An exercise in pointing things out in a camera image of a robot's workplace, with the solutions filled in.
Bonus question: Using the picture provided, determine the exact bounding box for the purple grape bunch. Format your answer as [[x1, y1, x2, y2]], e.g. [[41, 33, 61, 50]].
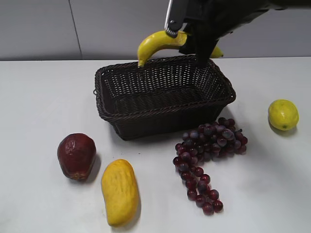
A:
[[173, 117, 248, 216]]

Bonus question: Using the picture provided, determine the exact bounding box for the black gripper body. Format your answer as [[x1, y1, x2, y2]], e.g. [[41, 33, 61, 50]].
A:
[[184, 0, 311, 39]]

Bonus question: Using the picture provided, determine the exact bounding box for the dark brown wicker basket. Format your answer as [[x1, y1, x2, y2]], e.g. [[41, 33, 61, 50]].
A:
[[94, 55, 236, 140]]

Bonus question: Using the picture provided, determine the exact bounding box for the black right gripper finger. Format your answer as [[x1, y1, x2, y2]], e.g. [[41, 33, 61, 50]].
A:
[[179, 23, 218, 67]]

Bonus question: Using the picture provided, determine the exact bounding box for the yellow mango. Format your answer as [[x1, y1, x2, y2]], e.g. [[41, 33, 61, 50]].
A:
[[101, 159, 139, 227]]

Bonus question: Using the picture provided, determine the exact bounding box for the dark red apple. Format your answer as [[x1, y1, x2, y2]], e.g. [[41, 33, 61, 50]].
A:
[[57, 133, 96, 181]]

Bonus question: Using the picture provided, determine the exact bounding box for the yellow banana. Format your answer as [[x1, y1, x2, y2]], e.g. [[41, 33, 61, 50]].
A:
[[137, 31, 224, 67]]

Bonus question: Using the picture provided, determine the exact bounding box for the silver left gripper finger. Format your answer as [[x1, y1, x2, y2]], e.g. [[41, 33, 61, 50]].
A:
[[164, 0, 189, 38]]

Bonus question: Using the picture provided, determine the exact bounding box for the yellow lemon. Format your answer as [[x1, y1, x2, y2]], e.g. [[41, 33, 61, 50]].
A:
[[268, 99, 299, 131]]

